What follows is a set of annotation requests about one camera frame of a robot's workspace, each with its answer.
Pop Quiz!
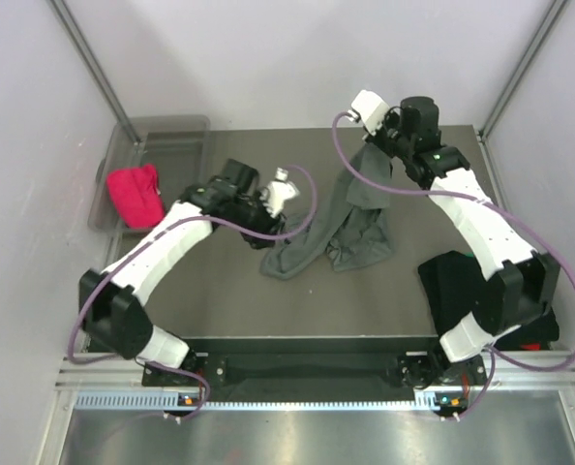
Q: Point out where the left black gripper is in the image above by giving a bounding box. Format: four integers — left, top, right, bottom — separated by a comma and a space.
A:
230, 191, 285, 250

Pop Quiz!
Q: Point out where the grey t shirt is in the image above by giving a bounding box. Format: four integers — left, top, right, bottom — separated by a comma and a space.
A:
259, 168, 395, 280

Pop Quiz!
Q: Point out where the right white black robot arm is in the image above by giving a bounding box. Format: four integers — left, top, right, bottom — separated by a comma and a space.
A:
350, 90, 560, 384

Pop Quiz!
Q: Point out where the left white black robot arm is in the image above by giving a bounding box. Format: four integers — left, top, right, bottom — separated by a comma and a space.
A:
79, 159, 299, 385

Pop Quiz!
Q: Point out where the clear plastic bin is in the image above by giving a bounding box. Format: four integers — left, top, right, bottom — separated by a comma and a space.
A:
87, 114, 210, 235

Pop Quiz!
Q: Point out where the black folded t shirt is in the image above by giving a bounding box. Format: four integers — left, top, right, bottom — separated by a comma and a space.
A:
417, 251, 560, 351

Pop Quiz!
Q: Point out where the red folded t shirt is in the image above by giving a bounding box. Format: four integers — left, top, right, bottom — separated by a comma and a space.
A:
520, 343, 542, 352

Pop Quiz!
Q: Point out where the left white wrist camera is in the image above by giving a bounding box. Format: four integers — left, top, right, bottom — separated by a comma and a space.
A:
259, 168, 300, 218

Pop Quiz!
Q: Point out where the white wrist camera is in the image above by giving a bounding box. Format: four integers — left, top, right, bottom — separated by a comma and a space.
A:
348, 89, 391, 136
259, 168, 300, 218

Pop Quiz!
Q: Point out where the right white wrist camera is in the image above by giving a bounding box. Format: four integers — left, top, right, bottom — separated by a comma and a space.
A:
348, 89, 391, 136

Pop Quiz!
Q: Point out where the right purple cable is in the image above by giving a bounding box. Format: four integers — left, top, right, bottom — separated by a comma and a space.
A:
332, 111, 575, 421

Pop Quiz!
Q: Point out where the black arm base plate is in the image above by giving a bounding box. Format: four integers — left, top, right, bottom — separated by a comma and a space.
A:
140, 336, 487, 392

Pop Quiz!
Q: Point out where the slotted grey cable duct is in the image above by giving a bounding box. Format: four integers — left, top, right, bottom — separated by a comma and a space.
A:
73, 389, 469, 413

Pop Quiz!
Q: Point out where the aluminium frame rail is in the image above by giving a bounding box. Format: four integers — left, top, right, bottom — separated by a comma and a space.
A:
54, 350, 575, 391

